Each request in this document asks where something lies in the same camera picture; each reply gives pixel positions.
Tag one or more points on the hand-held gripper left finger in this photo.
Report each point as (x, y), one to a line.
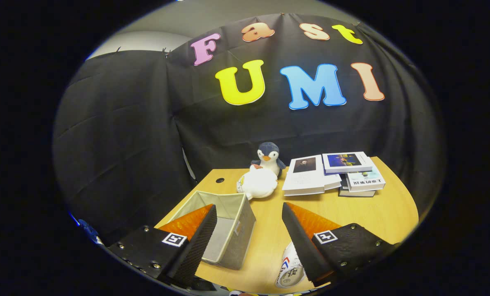
(195, 246)

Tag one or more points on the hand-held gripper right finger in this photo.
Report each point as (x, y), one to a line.
(304, 250)

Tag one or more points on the white shoe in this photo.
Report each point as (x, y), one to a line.
(290, 271)

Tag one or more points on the grey fabric storage box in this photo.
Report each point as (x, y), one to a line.
(244, 230)

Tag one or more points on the white book with portrait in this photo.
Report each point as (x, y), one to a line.
(304, 181)

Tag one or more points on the plain white book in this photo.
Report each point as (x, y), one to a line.
(333, 181)

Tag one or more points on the dark book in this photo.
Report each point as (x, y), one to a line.
(354, 193)

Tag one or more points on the white plush toy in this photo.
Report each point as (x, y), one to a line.
(257, 183)

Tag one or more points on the book with pale teal cover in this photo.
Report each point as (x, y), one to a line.
(366, 181)

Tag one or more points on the navy penguin plush toy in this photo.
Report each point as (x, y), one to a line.
(269, 158)

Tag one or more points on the book with blue cover picture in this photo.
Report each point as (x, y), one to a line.
(345, 160)

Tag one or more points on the blue and white packet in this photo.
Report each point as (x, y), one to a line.
(89, 231)

